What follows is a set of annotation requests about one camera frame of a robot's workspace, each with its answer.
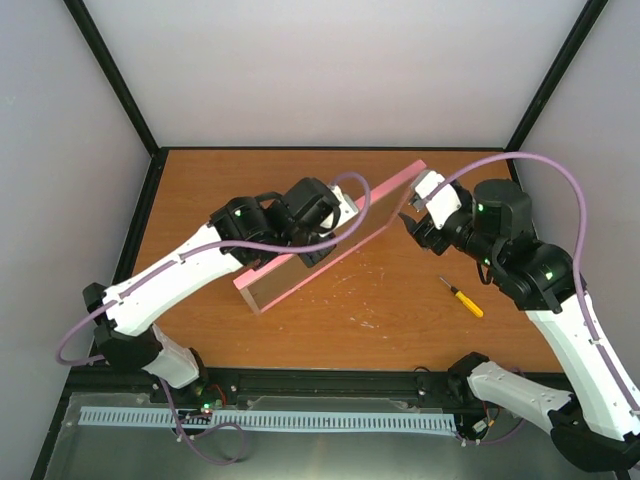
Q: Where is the yellow black flathead screwdriver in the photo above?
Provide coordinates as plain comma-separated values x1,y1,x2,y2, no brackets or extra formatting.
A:
439,276,484,318

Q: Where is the pink picture frame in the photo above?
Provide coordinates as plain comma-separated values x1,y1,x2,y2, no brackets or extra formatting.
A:
232,159,428,316

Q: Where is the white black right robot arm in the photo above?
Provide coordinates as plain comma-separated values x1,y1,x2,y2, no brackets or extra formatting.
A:
402,170,639,472

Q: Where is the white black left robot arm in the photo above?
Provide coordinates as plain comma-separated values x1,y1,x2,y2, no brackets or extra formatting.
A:
94,177,358,403

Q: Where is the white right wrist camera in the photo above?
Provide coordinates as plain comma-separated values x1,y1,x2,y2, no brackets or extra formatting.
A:
409,169,462,230

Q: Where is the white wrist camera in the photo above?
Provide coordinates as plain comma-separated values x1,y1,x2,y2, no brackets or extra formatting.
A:
329,185,359,219
409,169,462,230

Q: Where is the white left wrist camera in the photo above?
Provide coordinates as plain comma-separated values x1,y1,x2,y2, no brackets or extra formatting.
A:
329,185,359,219

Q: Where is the black aluminium mounting rail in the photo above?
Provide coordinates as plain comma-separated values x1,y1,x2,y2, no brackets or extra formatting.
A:
63,366,480,409

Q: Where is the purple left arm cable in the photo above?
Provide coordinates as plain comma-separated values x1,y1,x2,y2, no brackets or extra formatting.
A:
54,172,372,466

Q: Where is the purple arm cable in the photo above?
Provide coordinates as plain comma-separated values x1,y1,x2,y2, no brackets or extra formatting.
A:
54,172,372,466
424,152,640,446

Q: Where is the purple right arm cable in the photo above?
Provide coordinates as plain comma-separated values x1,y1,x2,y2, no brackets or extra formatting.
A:
424,152,640,446

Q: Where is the black right frame post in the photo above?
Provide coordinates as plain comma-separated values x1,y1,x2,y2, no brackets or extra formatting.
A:
504,0,609,152

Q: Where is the black frame post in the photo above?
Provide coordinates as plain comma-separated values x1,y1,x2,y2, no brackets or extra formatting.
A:
504,0,609,152
62,0,162,157

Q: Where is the light blue cable duct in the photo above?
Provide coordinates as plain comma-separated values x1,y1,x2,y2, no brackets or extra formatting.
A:
77,406,456,436

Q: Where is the black left frame post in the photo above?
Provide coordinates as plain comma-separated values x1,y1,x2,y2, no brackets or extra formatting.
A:
62,0,162,157

